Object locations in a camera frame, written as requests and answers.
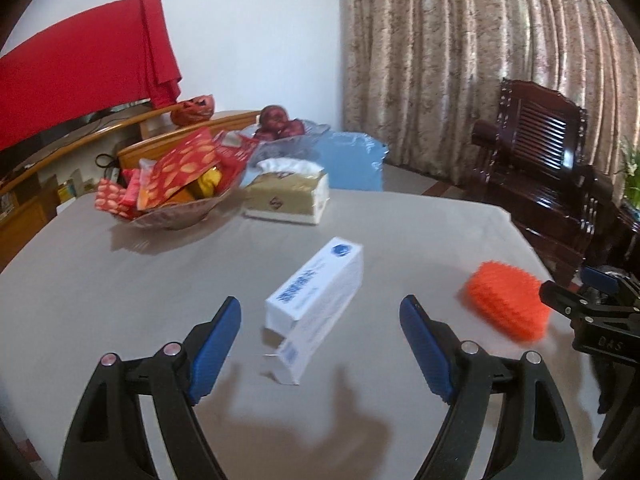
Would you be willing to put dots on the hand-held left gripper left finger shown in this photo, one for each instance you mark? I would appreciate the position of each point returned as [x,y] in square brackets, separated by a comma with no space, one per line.
[215,355]

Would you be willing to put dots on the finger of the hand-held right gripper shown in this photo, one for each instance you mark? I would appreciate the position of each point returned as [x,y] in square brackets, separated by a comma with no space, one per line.
[567,300]
[600,279]

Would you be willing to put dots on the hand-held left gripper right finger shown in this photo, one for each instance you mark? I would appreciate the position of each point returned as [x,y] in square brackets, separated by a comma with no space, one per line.
[425,350]

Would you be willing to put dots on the orange spiky brush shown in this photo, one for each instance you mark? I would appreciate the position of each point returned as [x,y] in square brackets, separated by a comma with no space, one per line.
[505,300]

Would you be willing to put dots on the white cardboard box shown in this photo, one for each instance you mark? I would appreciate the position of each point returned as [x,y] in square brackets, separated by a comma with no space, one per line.
[315,290]

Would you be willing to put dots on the dark wooden armchair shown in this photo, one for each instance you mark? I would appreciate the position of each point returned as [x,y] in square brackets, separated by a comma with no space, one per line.
[540,180]

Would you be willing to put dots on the green potted plant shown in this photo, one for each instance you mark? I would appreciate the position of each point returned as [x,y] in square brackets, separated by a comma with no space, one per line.
[631,165]

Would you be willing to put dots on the brown snack bowl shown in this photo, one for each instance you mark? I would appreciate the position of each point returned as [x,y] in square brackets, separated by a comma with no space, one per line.
[175,215]

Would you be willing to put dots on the tissue box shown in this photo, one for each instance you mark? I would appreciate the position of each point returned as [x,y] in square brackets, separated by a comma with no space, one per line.
[285,195]

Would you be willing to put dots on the pile of red snack packets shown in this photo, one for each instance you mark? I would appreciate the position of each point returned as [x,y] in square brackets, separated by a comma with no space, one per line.
[175,170]

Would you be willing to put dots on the blue plastic bag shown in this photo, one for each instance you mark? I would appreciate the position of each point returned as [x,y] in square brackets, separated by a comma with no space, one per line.
[350,160]

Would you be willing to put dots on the red apple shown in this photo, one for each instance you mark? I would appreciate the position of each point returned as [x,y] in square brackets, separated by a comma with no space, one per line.
[295,128]
[273,115]
[262,135]

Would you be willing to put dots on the glass fruit bowl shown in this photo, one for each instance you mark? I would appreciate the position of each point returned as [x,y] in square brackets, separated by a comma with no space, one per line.
[300,142]

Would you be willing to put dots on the wooden television cabinet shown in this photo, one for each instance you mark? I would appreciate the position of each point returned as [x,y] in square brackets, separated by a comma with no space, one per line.
[30,215]

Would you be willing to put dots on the beige patterned curtain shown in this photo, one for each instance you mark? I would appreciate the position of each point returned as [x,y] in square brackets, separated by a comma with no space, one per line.
[475,60]

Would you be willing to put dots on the television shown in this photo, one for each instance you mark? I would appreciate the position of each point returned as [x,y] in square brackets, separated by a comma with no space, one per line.
[75,126]

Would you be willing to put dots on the red cloth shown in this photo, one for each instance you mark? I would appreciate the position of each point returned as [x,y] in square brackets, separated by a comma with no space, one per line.
[75,70]

